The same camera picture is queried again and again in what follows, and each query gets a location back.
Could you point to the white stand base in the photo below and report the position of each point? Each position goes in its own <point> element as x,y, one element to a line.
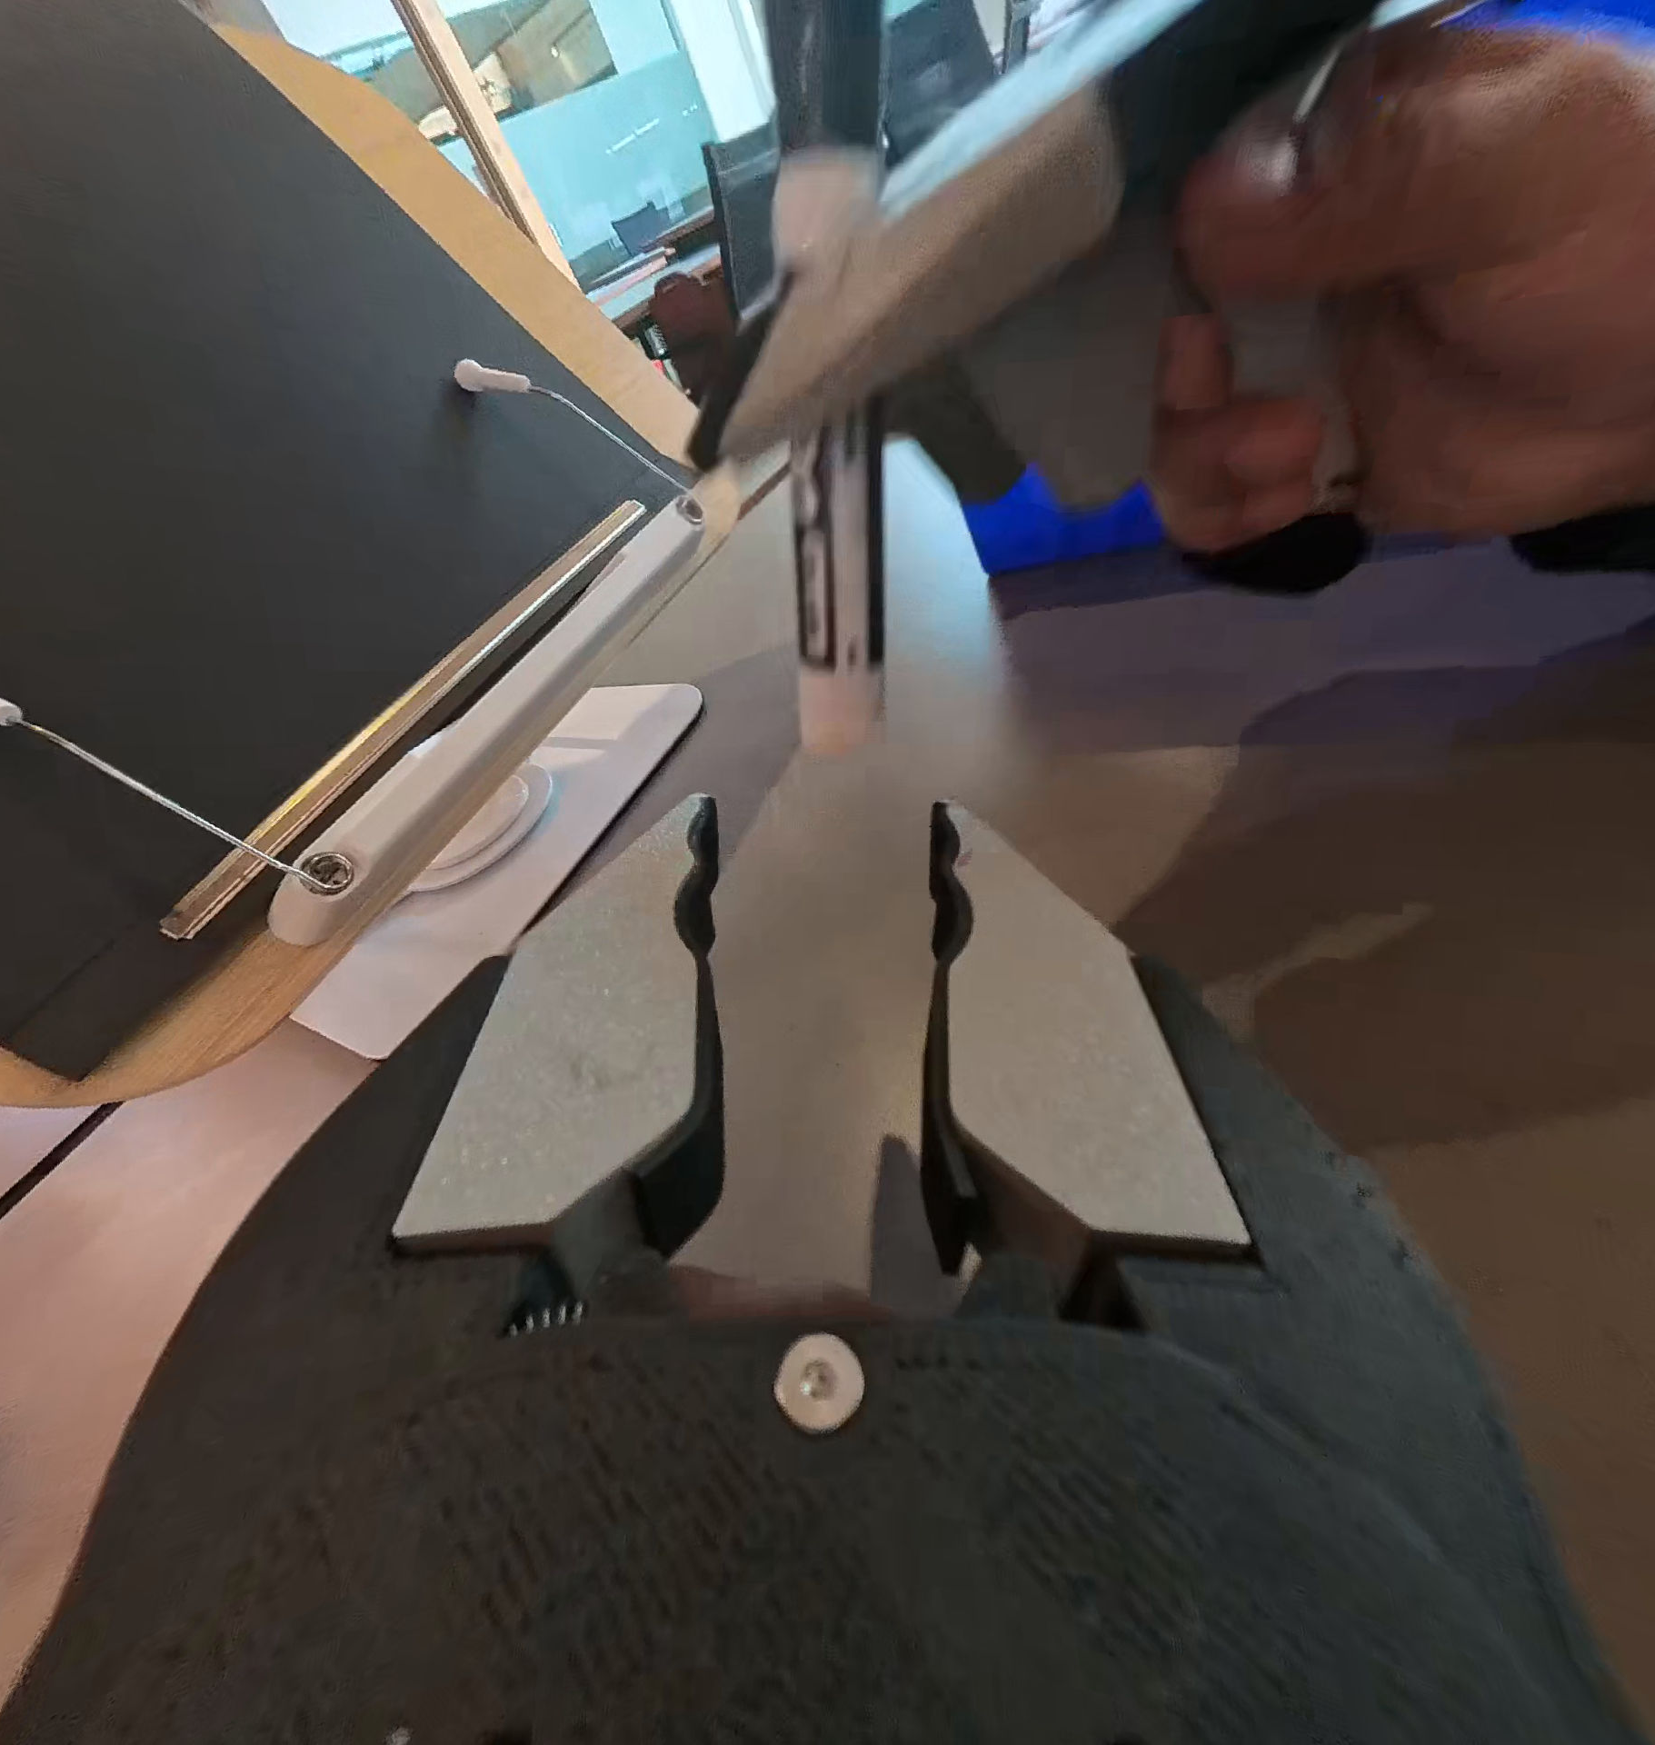
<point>609,723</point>

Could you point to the white stand ledge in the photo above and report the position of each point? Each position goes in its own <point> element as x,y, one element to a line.
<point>500,723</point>

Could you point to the black white whiteboard marker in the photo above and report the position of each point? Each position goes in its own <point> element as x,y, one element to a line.
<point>841,586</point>

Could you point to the person's right hand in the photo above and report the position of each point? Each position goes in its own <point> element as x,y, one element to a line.
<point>1522,273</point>

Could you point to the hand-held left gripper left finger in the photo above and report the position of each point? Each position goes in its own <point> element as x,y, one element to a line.
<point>568,1077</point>

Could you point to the glass partition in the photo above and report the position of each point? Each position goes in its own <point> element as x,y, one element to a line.
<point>595,123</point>

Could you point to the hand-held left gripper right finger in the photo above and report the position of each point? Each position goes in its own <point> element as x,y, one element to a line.
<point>1086,1091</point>

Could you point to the blue storage bin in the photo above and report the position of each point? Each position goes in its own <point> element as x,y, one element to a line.
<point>1045,538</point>

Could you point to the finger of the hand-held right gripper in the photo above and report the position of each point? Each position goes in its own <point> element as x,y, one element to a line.
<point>909,314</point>

